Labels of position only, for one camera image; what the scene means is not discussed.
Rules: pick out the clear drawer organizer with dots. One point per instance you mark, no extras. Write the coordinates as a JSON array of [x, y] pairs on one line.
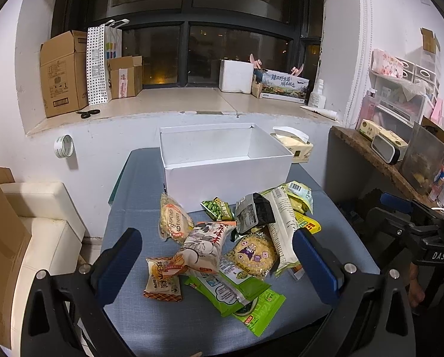
[[402, 92]]

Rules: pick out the dotted white paper bag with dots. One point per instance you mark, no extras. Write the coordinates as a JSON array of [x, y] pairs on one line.
[[104, 43]]

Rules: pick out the wooden side table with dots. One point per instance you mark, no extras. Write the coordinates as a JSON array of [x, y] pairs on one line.
[[361, 145]]

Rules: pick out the landscape printed long box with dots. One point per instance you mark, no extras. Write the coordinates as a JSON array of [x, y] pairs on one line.
[[283, 86]]

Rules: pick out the white storage box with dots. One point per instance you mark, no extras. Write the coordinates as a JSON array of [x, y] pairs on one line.
[[224, 160]]

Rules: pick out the kuromi noodle snack packet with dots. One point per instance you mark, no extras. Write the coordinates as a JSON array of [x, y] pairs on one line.
[[255, 254]]

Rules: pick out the green pea snack packet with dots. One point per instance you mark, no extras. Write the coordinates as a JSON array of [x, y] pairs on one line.
[[218, 210]]

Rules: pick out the cream sofa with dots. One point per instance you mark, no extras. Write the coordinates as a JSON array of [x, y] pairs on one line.
[[56, 233]]

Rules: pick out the grey desk clock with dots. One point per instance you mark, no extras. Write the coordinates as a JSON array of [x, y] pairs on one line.
[[385, 149]]

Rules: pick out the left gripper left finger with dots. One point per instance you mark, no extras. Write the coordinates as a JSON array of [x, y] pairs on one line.
[[64, 310]]

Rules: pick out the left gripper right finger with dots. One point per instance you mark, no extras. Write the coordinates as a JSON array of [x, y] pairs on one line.
[[370, 313]]

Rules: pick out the small open cardboard box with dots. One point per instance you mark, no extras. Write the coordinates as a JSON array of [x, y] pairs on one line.
[[126, 76]]

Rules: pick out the long white cracker pack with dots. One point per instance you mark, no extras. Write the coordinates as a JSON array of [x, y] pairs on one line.
[[283, 229]]

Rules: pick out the round biscuit packet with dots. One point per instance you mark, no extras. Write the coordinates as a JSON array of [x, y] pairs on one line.
[[174, 222]]

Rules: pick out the orange corn cake packet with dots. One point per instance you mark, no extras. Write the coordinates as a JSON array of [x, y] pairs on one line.
[[160, 287]]

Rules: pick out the person right hand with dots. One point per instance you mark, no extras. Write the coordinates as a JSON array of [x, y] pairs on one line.
[[416, 291]]

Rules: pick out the white cartoon rice snack bag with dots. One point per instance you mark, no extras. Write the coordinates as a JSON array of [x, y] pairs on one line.
[[202, 249]]

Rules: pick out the tall cardboard box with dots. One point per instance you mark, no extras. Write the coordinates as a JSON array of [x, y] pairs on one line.
[[63, 73]]

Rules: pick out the blue grey table cloth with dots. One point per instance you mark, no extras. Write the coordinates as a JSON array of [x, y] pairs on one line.
[[158, 328]]

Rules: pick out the yellow tissue pack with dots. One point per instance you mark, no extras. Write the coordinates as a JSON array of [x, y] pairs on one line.
[[296, 141]]

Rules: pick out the white spray bottle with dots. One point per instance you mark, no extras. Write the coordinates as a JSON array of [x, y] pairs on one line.
[[317, 98]]

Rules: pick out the flat cardboard sheet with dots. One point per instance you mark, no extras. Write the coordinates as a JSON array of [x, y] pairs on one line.
[[14, 240]]

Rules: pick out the yellow green snack bag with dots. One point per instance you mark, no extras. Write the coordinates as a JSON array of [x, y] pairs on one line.
[[300, 196]]

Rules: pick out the white foam box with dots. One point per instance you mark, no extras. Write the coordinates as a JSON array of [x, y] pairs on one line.
[[235, 76]]

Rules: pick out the black scissors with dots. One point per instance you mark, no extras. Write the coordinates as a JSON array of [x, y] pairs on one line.
[[88, 113]]

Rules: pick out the white tape roll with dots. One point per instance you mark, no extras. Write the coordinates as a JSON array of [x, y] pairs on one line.
[[64, 146]]

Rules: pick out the black silver snack bag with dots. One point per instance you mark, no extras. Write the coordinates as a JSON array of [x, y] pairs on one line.
[[253, 211]]

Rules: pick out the green white snack bag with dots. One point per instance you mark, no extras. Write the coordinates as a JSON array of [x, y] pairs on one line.
[[229, 290]]

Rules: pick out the green seaweed snack bag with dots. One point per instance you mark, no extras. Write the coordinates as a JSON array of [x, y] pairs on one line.
[[257, 315]]

